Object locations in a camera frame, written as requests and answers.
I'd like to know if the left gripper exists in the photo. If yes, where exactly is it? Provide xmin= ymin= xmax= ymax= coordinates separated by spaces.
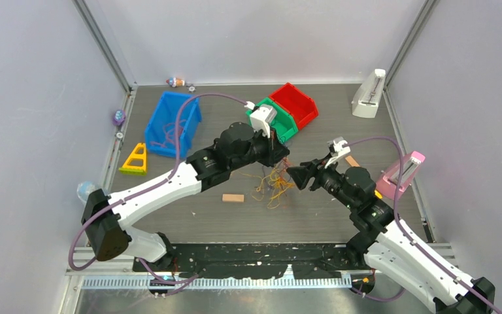
xmin=229 ymin=125 xmax=290 ymax=171

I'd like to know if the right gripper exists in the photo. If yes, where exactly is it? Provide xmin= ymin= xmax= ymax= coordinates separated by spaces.
xmin=286 ymin=153 xmax=356 ymax=210

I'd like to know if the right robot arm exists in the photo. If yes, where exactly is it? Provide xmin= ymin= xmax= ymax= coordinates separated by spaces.
xmin=287 ymin=160 xmax=496 ymax=313

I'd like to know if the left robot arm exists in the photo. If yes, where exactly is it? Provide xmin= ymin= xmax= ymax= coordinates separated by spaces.
xmin=82 ymin=122 xmax=290 ymax=271

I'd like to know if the green plastic bin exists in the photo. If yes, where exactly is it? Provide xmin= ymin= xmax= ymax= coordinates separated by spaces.
xmin=246 ymin=97 xmax=298 ymax=143

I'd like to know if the red plastic bin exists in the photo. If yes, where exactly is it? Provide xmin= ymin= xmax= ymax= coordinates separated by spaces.
xmin=269 ymin=82 xmax=319 ymax=130

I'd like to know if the small wooden block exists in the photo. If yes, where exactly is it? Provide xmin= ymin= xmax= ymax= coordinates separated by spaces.
xmin=222 ymin=194 xmax=245 ymax=203

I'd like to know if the pink metronome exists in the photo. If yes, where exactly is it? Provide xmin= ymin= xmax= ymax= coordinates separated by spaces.
xmin=376 ymin=151 xmax=426 ymax=200

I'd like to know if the white metronome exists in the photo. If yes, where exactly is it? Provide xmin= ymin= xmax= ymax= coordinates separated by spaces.
xmin=352 ymin=69 xmax=386 ymax=118

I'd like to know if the blue plastic bin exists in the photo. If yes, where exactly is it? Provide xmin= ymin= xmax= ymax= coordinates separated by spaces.
xmin=144 ymin=92 xmax=202 ymax=160

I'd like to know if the small colourful figurine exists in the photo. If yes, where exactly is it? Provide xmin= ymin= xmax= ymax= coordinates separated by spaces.
xmin=165 ymin=77 xmax=186 ymax=88

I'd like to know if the yellow triangle ladder toy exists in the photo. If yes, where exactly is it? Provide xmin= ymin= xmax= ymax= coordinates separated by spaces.
xmin=118 ymin=143 xmax=147 ymax=176

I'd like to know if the purple round toy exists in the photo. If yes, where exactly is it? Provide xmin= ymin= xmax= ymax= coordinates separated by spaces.
xmin=112 ymin=109 xmax=126 ymax=126

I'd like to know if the clear plastic container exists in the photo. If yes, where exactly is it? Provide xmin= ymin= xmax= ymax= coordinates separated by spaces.
xmin=76 ymin=181 xmax=102 ymax=205

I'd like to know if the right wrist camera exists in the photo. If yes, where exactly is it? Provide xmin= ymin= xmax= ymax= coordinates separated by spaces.
xmin=324 ymin=137 xmax=350 ymax=169

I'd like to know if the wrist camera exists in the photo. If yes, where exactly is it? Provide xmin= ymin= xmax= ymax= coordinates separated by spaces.
xmin=245 ymin=101 xmax=277 ymax=139
xmin=324 ymin=137 xmax=350 ymax=169

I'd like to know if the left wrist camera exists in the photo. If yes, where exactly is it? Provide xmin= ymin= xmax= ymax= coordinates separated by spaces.
xmin=245 ymin=101 xmax=277 ymax=139

